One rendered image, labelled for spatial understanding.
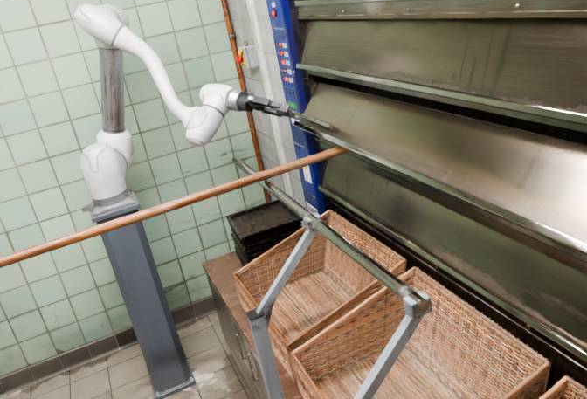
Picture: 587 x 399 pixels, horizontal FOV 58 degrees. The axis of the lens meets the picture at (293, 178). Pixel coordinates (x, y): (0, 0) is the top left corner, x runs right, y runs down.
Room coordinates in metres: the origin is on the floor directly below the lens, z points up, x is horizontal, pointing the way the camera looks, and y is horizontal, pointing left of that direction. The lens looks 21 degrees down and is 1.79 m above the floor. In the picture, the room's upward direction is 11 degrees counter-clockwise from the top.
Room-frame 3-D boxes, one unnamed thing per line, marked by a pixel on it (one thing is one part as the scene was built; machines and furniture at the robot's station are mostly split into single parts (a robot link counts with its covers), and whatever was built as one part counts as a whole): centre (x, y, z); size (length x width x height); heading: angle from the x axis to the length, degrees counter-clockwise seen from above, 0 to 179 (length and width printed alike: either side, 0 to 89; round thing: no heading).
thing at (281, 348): (1.71, 0.00, 0.72); 0.56 x 0.49 x 0.28; 20
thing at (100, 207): (2.22, 0.82, 1.03); 0.22 x 0.18 x 0.06; 110
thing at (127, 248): (2.23, 0.81, 0.50); 0.21 x 0.21 x 1.00; 20
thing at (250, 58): (2.66, 0.10, 1.46); 0.10 x 0.07 x 0.10; 19
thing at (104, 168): (2.24, 0.81, 1.17); 0.18 x 0.16 x 0.22; 178
